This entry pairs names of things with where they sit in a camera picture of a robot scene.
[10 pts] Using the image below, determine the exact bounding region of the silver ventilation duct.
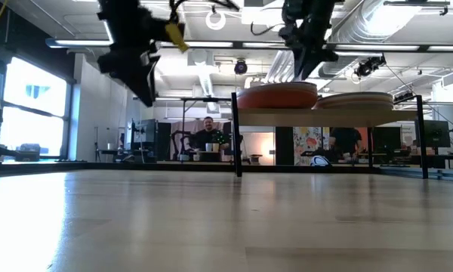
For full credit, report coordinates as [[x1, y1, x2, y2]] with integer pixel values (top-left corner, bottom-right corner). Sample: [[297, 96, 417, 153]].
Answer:
[[316, 0, 420, 79]]

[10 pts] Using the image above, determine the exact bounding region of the black rig frame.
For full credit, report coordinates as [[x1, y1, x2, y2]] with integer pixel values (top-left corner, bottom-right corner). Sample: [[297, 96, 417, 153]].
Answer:
[[0, 107, 237, 181], [379, 165, 453, 184]]

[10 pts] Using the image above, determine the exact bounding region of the white ring lamp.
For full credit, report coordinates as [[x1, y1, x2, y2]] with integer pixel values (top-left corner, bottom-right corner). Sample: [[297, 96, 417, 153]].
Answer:
[[205, 9, 227, 32]]

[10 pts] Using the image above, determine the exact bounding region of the black background gantry frame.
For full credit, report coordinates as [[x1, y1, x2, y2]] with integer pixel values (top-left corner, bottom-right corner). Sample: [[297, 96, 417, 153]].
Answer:
[[134, 96, 233, 163]]

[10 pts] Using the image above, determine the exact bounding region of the short ceiling strip light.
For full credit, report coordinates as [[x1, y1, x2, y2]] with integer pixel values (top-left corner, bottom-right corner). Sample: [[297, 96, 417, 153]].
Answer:
[[45, 37, 114, 49]]

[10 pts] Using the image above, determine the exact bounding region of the black computer monitor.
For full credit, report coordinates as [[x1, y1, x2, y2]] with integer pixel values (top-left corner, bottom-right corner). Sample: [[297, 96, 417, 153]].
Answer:
[[130, 119, 158, 144], [414, 119, 452, 149]]

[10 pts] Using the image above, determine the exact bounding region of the black right rig frame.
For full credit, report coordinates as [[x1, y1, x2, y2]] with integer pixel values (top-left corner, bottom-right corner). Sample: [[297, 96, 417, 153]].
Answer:
[[379, 165, 453, 184]]

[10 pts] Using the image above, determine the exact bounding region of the long ceiling light strip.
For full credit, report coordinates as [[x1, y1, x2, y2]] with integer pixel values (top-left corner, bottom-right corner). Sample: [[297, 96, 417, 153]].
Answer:
[[160, 40, 453, 54]]

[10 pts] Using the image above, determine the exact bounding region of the large bright window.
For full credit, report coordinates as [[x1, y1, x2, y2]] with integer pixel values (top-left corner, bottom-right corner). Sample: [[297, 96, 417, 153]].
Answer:
[[0, 56, 71, 158]]

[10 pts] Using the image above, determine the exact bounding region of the floral print panel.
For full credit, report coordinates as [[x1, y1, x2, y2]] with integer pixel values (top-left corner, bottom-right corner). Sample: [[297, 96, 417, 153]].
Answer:
[[293, 126, 323, 166]]

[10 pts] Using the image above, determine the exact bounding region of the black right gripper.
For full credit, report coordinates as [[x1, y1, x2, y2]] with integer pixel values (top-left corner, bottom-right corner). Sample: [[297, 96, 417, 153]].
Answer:
[[279, 20, 341, 82]]

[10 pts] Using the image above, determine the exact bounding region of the black dome camera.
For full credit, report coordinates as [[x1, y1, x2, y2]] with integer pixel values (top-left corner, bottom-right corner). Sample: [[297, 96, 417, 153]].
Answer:
[[233, 59, 249, 76]]

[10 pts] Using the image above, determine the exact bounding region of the orange plate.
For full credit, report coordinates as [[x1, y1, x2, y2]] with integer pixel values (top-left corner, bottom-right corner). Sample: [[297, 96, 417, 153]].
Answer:
[[236, 85, 319, 110]]

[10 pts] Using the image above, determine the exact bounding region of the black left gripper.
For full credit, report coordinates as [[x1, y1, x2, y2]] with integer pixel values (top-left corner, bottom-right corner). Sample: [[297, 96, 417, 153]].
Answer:
[[97, 41, 162, 108]]

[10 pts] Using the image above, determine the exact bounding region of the person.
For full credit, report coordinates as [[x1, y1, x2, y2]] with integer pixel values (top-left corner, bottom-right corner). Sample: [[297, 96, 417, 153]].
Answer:
[[330, 127, 363, 159], [191, 116, 231, 151]]

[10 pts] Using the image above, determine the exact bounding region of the yellow gripper tag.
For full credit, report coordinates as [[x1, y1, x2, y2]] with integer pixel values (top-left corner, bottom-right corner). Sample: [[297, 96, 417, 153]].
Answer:
[[165, 23, 190, 53]]

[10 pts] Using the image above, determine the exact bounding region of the wooden shelf board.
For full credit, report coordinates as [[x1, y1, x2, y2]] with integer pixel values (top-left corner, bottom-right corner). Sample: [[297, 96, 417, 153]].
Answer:
[[236, 108, 419, 128]]

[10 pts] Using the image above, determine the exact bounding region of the orange wall panel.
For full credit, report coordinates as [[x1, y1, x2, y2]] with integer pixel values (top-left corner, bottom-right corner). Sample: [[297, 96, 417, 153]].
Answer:
[[356, 127, 370, 154]]

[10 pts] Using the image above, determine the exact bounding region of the black left rig frame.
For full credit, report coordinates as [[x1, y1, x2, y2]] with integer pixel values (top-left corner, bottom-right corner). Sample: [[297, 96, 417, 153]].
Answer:
[[0, 107, 237, 181]]

